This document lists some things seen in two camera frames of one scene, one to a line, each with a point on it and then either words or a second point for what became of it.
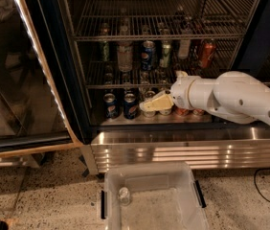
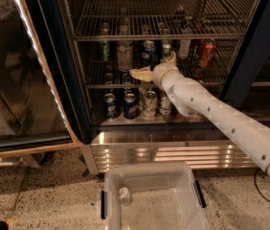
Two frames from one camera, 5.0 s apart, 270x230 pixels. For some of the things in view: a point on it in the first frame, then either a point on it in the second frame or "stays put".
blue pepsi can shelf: x=147 y=56 stays put
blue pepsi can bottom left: x=111 y=105 stays put
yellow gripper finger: x=181 y=73 to x=172 y=57
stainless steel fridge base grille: x=201 y=148 stays put
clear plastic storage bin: x=152 y=195 stays put
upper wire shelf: x=167 y=12 stays put
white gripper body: x=180 y=92 to x=160 y=72
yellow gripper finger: x=159 y=102 to x=145 y=74
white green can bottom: x=148 y=96 stays put
